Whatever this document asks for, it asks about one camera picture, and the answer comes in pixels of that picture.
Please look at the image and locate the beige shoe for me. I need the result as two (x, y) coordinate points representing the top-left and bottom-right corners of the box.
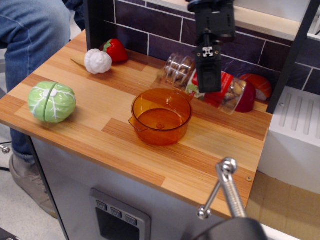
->
(9, 154), (57, 219)

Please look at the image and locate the white toy ice cream cone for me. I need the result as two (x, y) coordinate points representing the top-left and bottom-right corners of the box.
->
(71, 48), (113, 75)

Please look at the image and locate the red toy strawberry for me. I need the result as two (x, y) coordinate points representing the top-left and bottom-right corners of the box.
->
(102, 38), (129, 62)

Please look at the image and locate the orange salmon sushi toy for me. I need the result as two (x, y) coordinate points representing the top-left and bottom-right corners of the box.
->
(239, 73), (273, 101)

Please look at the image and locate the clear plastic almond jar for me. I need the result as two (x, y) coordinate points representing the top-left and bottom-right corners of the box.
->
(158, 52), (248, 115)

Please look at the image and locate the grey oven control panel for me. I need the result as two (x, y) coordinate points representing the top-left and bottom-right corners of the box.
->
(89, 188), (152, 240)

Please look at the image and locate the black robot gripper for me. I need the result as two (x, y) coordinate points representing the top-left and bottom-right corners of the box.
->
(187, 0), (236, 93)

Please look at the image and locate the light wooden shelf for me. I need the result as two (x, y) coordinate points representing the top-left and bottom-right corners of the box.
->
(149, 0), (301, 42)

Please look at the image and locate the dark red toy egg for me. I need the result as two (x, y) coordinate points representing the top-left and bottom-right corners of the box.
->
(235, 81), (256, 113)

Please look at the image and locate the black shelf post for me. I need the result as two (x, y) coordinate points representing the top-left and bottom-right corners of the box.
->
(266, 0), (320, 114)

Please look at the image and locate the white toy sink unit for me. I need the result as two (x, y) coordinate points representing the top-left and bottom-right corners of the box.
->
(258, 87), (320, 194)

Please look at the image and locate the person leg in jeans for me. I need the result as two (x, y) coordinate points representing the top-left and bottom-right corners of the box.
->
(0, 0), (86, 163)

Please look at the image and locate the green toy cabbage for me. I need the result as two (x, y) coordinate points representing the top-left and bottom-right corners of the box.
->
(28, 81), (77, 124)

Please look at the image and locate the orange transparent plastic pot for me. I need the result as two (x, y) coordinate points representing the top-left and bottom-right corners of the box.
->
(129, 88), (193, 146)

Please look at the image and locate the silver metal clamp screw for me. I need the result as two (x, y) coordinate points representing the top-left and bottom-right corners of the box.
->
(197, 157), (247, 220)

